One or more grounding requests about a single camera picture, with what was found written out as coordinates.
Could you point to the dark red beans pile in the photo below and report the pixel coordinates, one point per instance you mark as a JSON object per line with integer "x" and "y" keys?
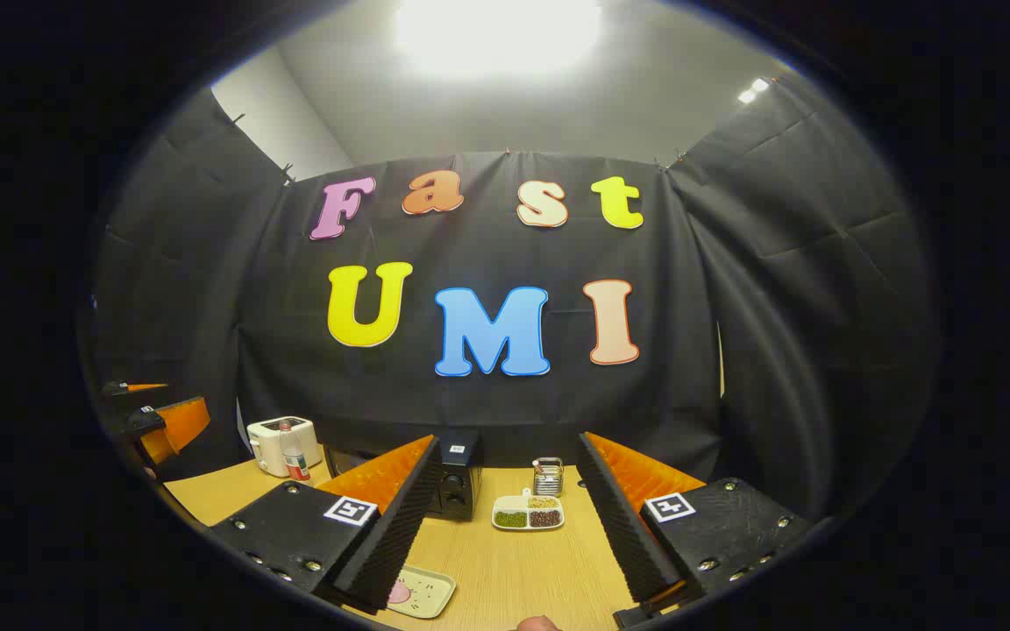
{"x": 544, "y": 518}

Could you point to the white divided dish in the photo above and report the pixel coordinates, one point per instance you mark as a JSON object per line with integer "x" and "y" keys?
{"x": 509, "y": 503}

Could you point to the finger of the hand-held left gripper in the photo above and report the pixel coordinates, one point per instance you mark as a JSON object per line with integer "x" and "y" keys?
{"x": 141, "y": 387}
{"x": 181, "y": 425}

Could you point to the green mung beans pile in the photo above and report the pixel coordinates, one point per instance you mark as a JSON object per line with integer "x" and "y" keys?
{"x": 511, "y": 519}

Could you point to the clear plastic bottle red label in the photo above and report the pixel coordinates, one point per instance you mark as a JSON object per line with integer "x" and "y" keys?
{"x": 295, "y": 460}

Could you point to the pink food slice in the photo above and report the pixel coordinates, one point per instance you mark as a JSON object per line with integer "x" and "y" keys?
{"x": 400, "y": 593}

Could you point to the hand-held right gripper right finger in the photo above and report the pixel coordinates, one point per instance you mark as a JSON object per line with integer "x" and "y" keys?
{"x": 623, "y": 535}

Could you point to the large ceiling light panel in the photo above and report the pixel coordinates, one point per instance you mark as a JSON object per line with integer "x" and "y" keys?
{"x": 496, "y": 31}

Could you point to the black electric oven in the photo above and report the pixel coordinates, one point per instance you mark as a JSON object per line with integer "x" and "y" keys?
{"x": 461, "y": 482}

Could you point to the white toaster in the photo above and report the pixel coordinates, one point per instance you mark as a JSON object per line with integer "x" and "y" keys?
{"x": 264, "y": 447}

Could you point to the yellow soybeans pile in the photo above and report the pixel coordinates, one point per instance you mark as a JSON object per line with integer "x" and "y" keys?
{"x": 543, "y": 503}

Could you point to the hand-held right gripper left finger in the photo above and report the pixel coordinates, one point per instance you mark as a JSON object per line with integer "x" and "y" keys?
{"x": 400, "y": 535}

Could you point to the cream square plate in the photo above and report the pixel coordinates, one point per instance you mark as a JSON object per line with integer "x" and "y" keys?
{"x": 430, "y": 592}

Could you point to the small ceiling light panel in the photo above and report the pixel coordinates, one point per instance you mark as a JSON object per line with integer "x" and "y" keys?
{"x": 752, "y": 92}

